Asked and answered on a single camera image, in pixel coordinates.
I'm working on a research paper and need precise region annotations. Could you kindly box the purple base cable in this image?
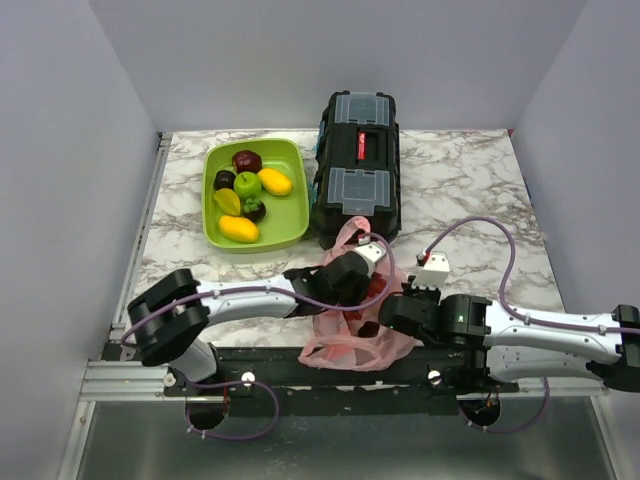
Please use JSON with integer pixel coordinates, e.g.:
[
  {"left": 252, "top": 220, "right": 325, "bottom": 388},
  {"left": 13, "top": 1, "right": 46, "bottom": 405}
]
[
  {"left": 179, "top": 374, "right": 280, "bottom": 442},
  {"left": 455, "top": 374, "right": 551, "bottom": 436}
]

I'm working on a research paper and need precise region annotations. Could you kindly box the yellow fake mango upper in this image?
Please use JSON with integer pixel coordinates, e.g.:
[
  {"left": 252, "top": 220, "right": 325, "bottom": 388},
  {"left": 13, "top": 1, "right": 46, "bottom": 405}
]
[{"left": 257, "top": 168, "right": 293, "bottom": 197}]

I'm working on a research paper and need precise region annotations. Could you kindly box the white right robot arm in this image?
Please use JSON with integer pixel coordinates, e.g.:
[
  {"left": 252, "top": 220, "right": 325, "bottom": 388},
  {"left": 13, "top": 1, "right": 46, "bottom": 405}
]
[{"left": 378, "top": 284, "right": 639, "bottom": 393}]

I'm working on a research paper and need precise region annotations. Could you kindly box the yellow fake mango lower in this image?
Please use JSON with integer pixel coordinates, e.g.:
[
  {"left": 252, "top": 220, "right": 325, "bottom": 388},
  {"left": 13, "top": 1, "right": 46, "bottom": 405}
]
[{"left": 218, "top": 215, "right": 260, "bottom": 243}]

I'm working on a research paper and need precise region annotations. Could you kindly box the red fake grape bunch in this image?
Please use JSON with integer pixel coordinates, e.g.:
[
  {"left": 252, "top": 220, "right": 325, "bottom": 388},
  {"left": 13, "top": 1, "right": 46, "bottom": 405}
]
[{"left": 343, "top": 273, "right": 388, "bottom": 323}]

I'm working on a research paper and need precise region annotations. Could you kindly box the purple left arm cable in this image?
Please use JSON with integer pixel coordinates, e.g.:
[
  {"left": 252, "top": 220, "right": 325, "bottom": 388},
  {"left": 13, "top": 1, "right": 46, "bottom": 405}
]
[{"left": 119, "top": 231, "right": 396, "bottom": 348}]

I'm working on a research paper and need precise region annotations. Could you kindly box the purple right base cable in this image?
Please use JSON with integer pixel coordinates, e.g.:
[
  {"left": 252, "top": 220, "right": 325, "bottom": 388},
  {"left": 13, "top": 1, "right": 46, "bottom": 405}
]
[{"left": 455, "top": 374, "right": 551, "bottom": 436}]

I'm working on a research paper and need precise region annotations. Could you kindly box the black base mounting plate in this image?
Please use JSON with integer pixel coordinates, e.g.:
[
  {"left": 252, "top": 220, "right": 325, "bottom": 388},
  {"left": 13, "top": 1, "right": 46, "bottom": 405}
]
[{"left": 99, "top": 344, "right": 521, "bottom": 418}]

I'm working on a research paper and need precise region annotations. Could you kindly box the green plastic tray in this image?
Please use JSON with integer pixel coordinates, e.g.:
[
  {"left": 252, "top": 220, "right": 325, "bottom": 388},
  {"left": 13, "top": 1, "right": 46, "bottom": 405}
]
[{"left": 202, "top": 138, "right": 309, "bottom": 253}]

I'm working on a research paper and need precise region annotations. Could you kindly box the dark red fake apple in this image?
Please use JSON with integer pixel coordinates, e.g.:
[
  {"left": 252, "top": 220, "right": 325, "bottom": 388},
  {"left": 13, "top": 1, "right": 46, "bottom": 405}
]
[{"left": 232, "top": 150, "right": 263, "bottom": 174}]

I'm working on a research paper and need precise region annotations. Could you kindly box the pink plastic bag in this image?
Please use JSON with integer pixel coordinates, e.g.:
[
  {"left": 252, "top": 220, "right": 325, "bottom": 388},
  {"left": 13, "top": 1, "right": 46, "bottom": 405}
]
[{"left": 298, "top": 216, "right": 416, "bottom": 372}]

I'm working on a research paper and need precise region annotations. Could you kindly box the green fake apple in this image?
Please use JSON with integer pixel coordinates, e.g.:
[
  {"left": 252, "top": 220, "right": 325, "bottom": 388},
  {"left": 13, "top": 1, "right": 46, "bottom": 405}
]
[{"left": 234, "top": 172, "right": 262, "bottom": 200}]

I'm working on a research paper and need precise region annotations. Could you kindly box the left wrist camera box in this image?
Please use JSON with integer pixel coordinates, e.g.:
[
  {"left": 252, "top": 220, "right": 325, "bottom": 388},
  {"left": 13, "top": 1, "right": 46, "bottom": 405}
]
[{"left": 354, "top": 241, "right": 387, "bottom": 276}]

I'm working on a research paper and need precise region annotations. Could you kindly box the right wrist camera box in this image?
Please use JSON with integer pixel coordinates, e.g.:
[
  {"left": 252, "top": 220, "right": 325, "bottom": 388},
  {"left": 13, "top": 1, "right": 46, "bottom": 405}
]
[{"left": 412, "top": 252, "right": 450, "bottom": 290}]

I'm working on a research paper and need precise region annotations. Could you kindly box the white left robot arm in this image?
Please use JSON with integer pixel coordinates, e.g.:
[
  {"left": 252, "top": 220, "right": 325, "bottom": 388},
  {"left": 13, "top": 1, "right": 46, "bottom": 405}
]
[{"left": 121, "top": 243, "right": 386, "bottom": 395}]

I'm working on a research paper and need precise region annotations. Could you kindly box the yellow fake mango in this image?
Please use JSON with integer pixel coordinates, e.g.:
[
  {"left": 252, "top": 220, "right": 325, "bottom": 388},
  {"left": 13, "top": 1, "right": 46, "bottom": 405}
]
[
  {"left": 257, "top": 168, "right": 293, "bottom": 197},
  {"left": 218, "top": 215, "right": 260, "bottom": 243}
]

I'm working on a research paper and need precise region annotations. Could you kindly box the dark purple fake plum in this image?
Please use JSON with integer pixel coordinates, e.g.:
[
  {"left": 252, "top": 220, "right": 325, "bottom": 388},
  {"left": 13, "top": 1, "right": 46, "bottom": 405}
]
[{"left": 213, "top": 170, "right": 236, "bottom": 191}]

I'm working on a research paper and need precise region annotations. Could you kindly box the fake mangosteen green top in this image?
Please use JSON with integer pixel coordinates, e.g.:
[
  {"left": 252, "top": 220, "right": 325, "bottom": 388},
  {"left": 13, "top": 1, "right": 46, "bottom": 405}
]
[{"left": 242, "top": 196, "right": 267, "bottom": 224}]

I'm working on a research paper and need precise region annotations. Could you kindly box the yellow fake starfruit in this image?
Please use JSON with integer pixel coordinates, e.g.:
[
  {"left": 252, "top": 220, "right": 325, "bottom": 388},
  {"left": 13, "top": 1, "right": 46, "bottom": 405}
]
[{"left": 213, "top": 188, "right": 242, "bottom": 216}]

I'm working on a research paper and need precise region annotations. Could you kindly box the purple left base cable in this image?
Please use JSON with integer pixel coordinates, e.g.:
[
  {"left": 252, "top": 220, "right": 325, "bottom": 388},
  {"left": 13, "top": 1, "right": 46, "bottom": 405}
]
[{"left": 179, "top": 374, "right": 280, "bottom": 442}]

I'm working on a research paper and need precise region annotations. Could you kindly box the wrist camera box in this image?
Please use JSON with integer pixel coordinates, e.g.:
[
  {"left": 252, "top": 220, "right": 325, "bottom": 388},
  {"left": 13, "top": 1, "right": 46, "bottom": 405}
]
[
  {"left": 412, "top": 252, "right": 450, "bottom": 290},
  {"left": 354, "top": 241, "right": 387, "bottom": 276}
]

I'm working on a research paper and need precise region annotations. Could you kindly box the black plastic toolbox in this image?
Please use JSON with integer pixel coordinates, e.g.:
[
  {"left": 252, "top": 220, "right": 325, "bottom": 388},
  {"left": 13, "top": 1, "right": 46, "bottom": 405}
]
[{"left": 310, "top": 90, "right": 402, "bottom": 250}]

